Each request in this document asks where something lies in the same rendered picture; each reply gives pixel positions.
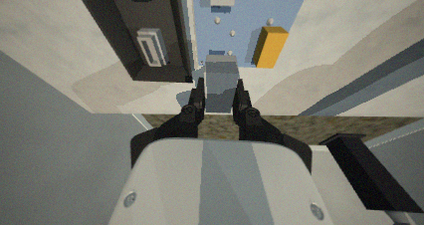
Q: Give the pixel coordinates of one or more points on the yellow rectangular block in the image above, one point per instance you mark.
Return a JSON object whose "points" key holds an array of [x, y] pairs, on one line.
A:
{"points": [[269, 47]]}

